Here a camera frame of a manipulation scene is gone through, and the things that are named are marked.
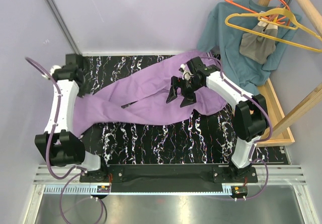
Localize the purple trousers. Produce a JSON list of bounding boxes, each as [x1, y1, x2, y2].
[[73, 50, 227, 137]]

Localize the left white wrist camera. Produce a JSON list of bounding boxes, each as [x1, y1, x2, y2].
[[42, 65, 61, 80]]

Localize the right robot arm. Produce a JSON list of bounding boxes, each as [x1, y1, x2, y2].
[[166, 57, 271, 182]]

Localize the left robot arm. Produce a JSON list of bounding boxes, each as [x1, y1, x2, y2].
[[27, 54, 109, 182]]

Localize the aluminium frame rail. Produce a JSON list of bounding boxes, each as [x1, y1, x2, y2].
[[45, 0, 82, 55]]

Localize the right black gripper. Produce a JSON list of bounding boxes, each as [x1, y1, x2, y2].
[[166, 76, 203, 108]]

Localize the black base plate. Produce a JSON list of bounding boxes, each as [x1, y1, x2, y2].
[[80, 164, 258, 195]]

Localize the teal t-shirt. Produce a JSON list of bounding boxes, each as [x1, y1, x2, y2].
[[197, 2, 287, 95]]

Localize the grey beige cloth bag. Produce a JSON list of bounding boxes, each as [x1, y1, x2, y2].
[[239, 21, 278, 64]]

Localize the wooden clothes rack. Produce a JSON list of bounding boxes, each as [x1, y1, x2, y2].
[[222, 0, 322, 148]]

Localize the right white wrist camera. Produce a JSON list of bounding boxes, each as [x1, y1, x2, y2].
[[179, 64, 192, 80]]

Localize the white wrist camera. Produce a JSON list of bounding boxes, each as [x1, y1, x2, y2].
[[42, 65, 61, 80], [179, 64, 192, 80]]

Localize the yellow plastic hanger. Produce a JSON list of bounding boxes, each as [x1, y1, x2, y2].
[[225, 8, 321, 53]]

